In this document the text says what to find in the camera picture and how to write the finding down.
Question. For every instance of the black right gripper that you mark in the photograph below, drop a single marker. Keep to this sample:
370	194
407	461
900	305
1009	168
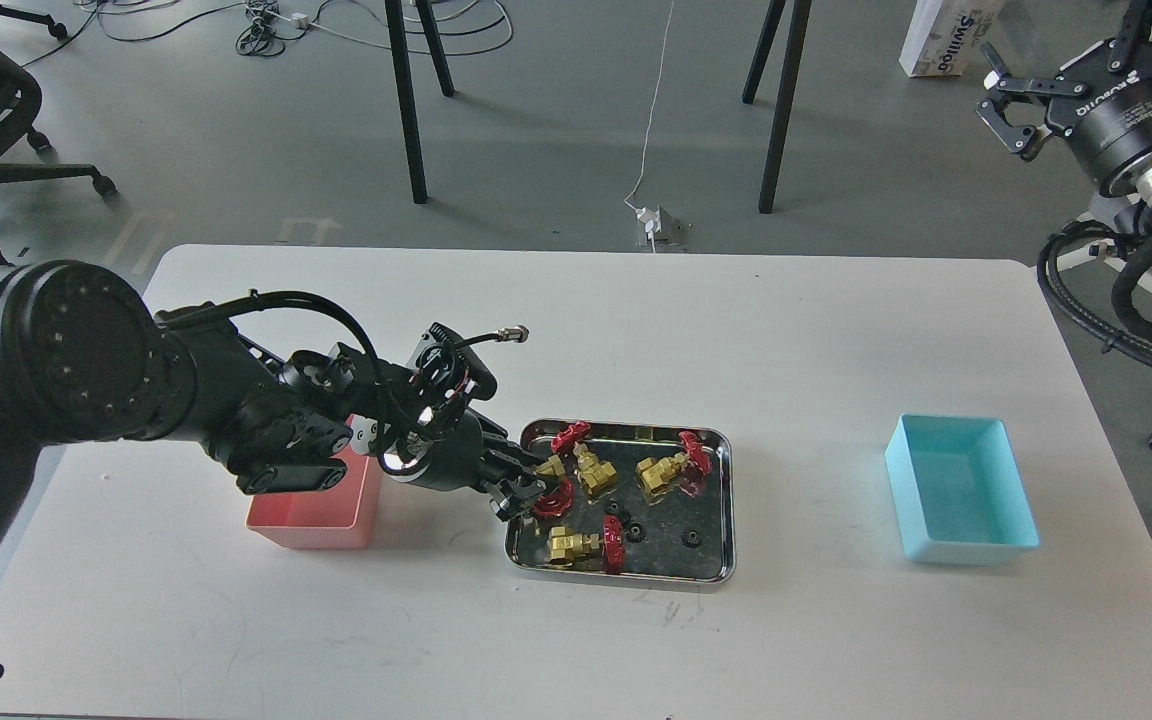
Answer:
1131	110

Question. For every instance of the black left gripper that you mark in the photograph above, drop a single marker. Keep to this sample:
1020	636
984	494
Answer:
475	456

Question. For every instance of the brass valve red handle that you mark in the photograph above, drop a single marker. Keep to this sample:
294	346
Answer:
567	548
597	477
557	497
687	470

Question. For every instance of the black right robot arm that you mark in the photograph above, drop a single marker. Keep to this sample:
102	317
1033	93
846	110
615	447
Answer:
1021	113

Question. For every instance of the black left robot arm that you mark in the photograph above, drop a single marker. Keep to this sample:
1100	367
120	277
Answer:
273	386

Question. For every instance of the white cardboard box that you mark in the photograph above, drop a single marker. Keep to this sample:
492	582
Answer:
943	35

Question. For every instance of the pink plastic box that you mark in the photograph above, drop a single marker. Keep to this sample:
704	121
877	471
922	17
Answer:
340	518

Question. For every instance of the blue plastic box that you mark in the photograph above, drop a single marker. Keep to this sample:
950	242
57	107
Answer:
957	491

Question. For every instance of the metal tray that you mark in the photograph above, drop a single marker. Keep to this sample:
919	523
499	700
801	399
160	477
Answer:
661	558

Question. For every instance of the white power adapter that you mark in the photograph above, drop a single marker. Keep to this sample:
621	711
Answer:
660	231

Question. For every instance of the black stand legs left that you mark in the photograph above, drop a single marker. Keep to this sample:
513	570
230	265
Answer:
400	55

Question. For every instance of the black stand legs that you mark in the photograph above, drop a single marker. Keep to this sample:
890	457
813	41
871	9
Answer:
798	14
400	55

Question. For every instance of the black stand legs right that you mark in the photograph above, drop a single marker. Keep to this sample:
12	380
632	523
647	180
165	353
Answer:
798	14

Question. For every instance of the brass valve red handle top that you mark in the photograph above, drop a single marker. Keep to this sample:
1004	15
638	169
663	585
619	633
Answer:
597	477

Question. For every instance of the brass valve red handle bottom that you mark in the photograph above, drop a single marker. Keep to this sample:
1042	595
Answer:
567	548

